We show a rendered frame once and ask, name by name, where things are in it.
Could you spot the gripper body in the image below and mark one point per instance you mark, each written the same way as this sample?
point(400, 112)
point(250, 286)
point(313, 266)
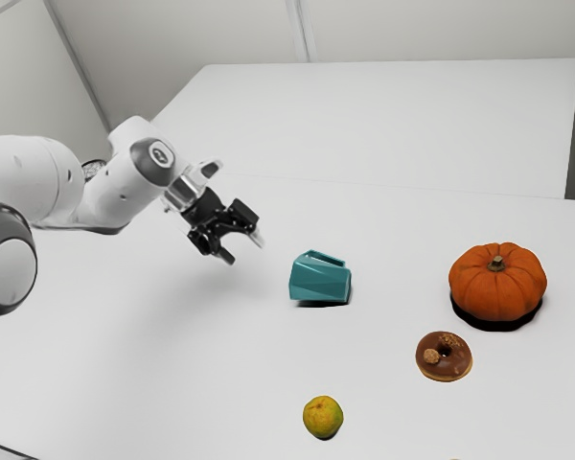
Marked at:
point(206, 211)

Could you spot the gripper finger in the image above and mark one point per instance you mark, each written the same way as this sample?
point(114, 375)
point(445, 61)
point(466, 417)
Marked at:
point(244, 221)
point(213, 245)

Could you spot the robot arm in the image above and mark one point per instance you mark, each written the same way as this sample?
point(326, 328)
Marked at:
point(115, 182)

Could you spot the teal faceted mug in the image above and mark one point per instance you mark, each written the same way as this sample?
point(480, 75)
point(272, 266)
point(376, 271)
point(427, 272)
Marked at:
point(319, 282)

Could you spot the yellow-green citrus fruit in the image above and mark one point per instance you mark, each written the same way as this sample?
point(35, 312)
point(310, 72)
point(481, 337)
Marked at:
point(322, 416)

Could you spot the chocolate glazed donut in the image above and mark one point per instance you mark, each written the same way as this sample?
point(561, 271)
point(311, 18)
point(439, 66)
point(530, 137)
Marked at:
point(443, 355)

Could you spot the orange pumpkin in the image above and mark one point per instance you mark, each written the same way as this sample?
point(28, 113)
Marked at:
point(497, 282)

